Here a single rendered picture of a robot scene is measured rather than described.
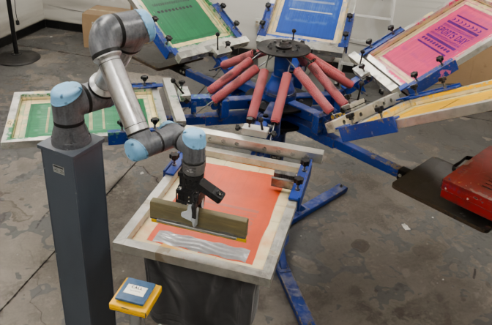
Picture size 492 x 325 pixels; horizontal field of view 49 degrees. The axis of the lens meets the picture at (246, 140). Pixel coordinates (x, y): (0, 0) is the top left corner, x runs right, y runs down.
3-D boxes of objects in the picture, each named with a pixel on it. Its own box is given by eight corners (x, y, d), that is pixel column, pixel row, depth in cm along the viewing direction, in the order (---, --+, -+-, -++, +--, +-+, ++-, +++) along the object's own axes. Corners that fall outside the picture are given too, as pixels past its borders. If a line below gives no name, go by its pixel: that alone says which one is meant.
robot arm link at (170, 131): (147, 124, 181) (167, 137, 174) (173, 116, 188) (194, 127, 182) (148, 146, 185) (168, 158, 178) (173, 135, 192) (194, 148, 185)
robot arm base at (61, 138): (42, 143, 212) (39, 121, 207) (69, 128, 224) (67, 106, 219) (72, 154, 206) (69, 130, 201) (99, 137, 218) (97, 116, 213)
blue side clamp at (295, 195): (299, 211, 226) (300, 198, 223) (286, 209, 227) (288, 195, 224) (310, 176, 252) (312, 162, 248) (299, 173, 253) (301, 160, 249)
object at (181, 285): (249, 350, 214) (257, 267, 193) (143, 323, 223) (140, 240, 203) (251, 345, 216) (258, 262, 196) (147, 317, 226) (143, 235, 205)
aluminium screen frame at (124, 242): (269, 288, 184) (270, 279, 183) (113, 250, 197) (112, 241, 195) (308, 172, 252) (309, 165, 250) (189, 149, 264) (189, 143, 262)
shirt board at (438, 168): (520, 209, 250) (526, 195, 246) (482, 247, 224) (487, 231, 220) (299, 110, 331) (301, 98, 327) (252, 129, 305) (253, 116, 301)
